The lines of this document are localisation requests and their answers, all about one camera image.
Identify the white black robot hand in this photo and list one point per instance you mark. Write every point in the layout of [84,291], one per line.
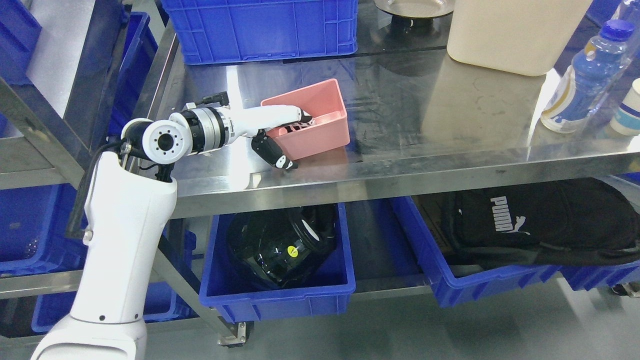
[255,122]

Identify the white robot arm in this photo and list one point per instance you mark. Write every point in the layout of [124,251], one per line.
[129,195]

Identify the steel shelf rack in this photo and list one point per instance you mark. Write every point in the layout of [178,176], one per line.
[61,102]

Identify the blue bin left shelf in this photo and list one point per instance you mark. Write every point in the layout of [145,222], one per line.
[33,223]

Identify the cream plastic container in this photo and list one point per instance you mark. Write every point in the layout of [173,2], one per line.
[524,37]

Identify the blue crate on table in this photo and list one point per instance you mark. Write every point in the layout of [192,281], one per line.
[236,31]

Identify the black glossy helmet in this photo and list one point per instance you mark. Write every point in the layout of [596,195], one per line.
[282,248]

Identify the stainless steel cart table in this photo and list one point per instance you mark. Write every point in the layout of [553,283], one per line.
[419,122]

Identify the blue bin with helmet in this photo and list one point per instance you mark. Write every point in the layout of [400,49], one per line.
[327,292]

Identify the black Puma backpack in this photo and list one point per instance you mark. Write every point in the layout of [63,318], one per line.
[572,222]

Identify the blue drink bottle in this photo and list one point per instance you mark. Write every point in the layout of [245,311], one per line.
[591,70]

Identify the blue bin with backpack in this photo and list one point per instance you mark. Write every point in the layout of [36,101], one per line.
[454,280]

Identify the white blue paper cup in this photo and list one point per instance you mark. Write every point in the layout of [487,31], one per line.
[626,119]

